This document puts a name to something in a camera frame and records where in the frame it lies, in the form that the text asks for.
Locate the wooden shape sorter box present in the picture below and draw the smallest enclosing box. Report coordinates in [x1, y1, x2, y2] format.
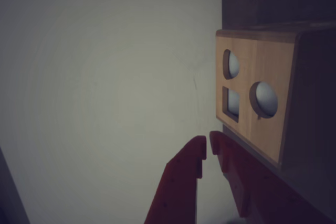
[215, 24, 336, 183]

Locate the dark framed panel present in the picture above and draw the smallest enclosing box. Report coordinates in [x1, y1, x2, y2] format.
[0, 146, 31, 224]

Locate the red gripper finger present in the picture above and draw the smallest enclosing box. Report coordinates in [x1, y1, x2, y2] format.
[209, 131, 336, 224]
[143, 135, 207, 224]

